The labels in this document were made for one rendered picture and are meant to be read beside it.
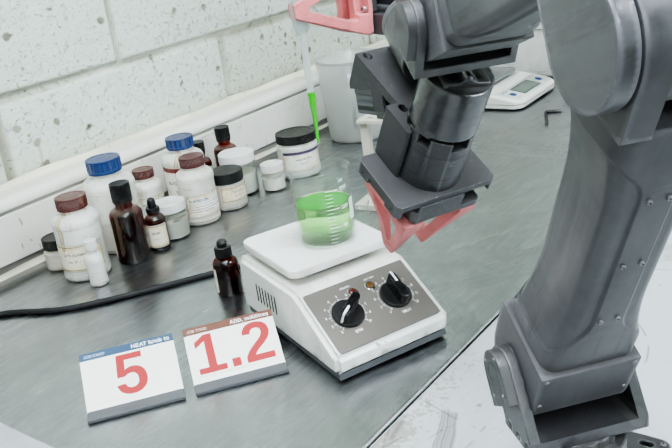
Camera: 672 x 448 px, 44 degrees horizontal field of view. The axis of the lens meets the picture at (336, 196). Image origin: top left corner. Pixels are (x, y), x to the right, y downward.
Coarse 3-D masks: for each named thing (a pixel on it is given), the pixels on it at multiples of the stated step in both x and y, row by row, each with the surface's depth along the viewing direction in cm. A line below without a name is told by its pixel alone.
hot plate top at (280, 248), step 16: (288, 224) 93; (256, 240) 90; (272, 240) 89; (288, 240) 88; (368, 240) 86; (256, 256) 87; (272, 256) 85; (288, 256) 85; (304, 256) 84; (320, 256) 84; (336, 256) 83; (352, 256) 84; (288, 272) 81; (304, 272) 81
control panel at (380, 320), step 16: (368, 272) 84; (384, 272) 84; (400, 272) 84; (336, 288) 82; (368, 288) 82; (416, 288) 83; (320, 304) 80; (368, 304) 81; (384, 304) 81; (416, 304) 82; (432, 304) 82; (320, 320) 79; (368, 320) 80; (384, 320) 80; (400, 320) 80; (416, 320) 80; (336, 336) 78; (352, 336) 78; (368, 336) 78; (384, 336) 79
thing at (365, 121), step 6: (366, 114) 119; (360, 120) 116; (366, 120) 116; (372, 120) 116; (378, 120) 115; (360, 126) 118; (366, 126) 117; (366, 132) 118; (366, 138) 118; (366, 144) 118; (372, 144) 119; (366, 150) 119; (372, 150) 119; (372, 204) 118; (372, 210) 118
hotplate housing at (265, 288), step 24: (240, 264) 91; (264, 264) 88; (360, 264) 85; (384, 264) 85; (264, 288) 87; (288, 288) 82; (312, 288) 82; (288, 312) 83; (288, 336) 85; (312, 336) 79; (408, 336) 80; (432, 336) 82; (336, 360) 77; (360, 360) 77; (384, 360) 79
